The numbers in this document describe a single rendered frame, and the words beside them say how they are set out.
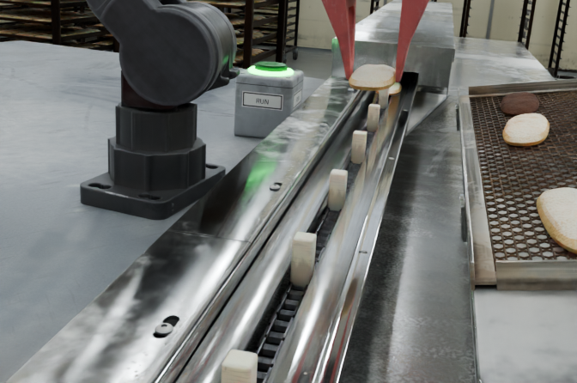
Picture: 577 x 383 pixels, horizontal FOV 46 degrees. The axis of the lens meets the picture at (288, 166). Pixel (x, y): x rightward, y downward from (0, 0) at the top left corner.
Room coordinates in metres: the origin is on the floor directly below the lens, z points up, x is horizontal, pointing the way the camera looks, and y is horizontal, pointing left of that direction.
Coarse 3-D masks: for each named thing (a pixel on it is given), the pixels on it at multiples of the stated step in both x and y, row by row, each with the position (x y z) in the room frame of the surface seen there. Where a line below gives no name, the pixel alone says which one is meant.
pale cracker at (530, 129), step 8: (512, 120) 0.60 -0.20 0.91; (520, 120) 0.59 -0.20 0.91; (528, 120) 0.59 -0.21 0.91; (536, 120) 0.59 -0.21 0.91; (544, 120) 0.59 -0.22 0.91; (504, 128) 0.59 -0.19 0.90; (512, 128) 0.57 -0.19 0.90; (520, 128) 0.57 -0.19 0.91; (528, 128) 0.56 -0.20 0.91; (536, 128) 0.56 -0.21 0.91; (544, 128) 0.57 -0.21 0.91; (504, 136) 0.57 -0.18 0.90; (512, 136) 0.56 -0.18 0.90; (520, 136) 0.55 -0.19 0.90; (528, 136) 0.55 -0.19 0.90; (536, 136) 0.55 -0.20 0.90; (544, 136) 0.56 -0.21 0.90; (512, 144) 0.55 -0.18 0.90; (520, 144) 0.55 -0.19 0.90; (528, 144) 0.54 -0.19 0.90
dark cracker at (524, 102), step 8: (504, 96) 0.73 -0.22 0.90; (512, 96) 0.71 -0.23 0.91; (520, 96) 0.71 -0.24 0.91; (528, 96) 0.70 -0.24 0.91; (536, 96) 0.71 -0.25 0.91; (504, 104) 0.69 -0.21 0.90; (512, 104) 0.67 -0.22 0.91; (520, 104) 0.67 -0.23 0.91; (528, 104) 0.67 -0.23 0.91; (536, 104) 0.68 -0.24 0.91; (504, 112) 0.67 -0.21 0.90; (512, 112) 0.66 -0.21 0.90; (520, 112) 0.66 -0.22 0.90; (528, 112) 0.66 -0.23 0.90
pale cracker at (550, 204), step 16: (544, 192) 0.40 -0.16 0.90; (560, 192) 0.39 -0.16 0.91; (576, 192) 0.39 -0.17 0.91; (544, 208) 0.38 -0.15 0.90; (560, 208) 0.37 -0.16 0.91; (576, 208) 0.37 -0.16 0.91; (544, 224) 0.36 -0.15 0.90; (560, 224) 0.35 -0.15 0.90; (576, 224) 0.34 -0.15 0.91; (560, 240) 0.34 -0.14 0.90; (576, 240) 0.33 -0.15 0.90
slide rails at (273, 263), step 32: (352, 128) 0.76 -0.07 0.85; (384, 128) 0.77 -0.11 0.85; (384, 160) 0.64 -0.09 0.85; (320, 192) 0.53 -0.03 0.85; (352, 192) 0.54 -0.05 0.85; (288, 224) 0.46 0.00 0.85; (352, 224) 0.47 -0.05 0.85; (288, 256) 0.40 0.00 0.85; (352, 256) 0.41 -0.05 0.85; (256, 288) 0.36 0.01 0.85; (320, 288) 0.36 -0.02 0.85; (224, 320) 0.32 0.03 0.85; (256, 320) 0.32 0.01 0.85; (320, 320) 0.32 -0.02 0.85; (224, 352) 0.29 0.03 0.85; (288, 352) 0.29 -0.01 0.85
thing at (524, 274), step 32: (480, 96) 0.77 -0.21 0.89; (544, 96) 0.74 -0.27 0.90; (576, 96) 0.73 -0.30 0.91; (480, 128) 0.63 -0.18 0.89; (480, 160) 0.52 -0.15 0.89; (512, 160) 0.51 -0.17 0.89; (544, 160) 0.50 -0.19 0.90; (480, 192) 0.43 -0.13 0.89; (512, 192) 0.43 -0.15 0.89; (480, 224) 0.37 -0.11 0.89; (512, 224) 0.38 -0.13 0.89; (480, 256) 0.33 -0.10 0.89; (512, 256) 0.33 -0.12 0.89; (544, 256) 0.33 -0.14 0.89; (576, 256) 0.33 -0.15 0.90; (512, 288) 0.30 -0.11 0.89; (544, 288) 0.29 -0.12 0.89; (576, 288) 0.29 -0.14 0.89
